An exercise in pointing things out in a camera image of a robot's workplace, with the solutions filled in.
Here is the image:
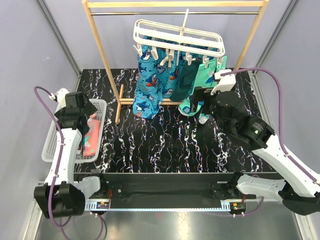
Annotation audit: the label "dark teal sock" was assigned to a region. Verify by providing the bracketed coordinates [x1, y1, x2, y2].
[169, 60, 201, 102]

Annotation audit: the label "pink sock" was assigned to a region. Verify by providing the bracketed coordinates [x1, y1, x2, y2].
[82, 131, 100, 157]
[87, 113, 101, 135]

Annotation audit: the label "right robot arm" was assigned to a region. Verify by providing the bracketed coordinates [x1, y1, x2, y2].
[190, 87, 320, 216]

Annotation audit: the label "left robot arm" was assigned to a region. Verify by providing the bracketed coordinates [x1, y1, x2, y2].
[33, 88, 108, 220]

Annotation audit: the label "white plastic clip hanger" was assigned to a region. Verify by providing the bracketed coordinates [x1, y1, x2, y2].
[133, 9, 226, 67]

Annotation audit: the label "mint green sock left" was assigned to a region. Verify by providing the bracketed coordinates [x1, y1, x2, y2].
[178, 59, 217, 117]

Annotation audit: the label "white perforated plastic basket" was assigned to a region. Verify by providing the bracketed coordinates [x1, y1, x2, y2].
[41, 98, 107, 164]

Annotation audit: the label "blue shark print shorts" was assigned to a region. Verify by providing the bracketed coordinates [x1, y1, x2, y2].
[132, 46, 203, 119]

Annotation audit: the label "wooden clothes rack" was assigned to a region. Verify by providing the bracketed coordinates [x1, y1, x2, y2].
[82, 0, 269, 124]

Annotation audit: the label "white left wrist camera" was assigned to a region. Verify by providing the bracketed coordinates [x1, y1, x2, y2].
[48, 88, 69, 103]

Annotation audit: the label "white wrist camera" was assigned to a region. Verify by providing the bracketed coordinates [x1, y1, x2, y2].
[48, 88, 69, 103]
[210, 69, 236, 96]

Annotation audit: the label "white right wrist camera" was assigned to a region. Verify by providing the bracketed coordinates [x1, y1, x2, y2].
[210, 69, 236, 96]

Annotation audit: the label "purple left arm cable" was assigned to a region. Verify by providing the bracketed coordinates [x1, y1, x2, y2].
[33, 85, 106, 240]

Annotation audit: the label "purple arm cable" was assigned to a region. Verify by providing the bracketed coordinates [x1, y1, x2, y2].
[222, 66, 320, 216]
[33, 85, 106, 240]

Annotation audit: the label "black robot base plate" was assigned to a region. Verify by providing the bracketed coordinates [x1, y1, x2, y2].
[90, 173, 256, 212]

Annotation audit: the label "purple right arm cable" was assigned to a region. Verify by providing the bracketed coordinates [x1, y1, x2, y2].
[222, 66, 320, 216]

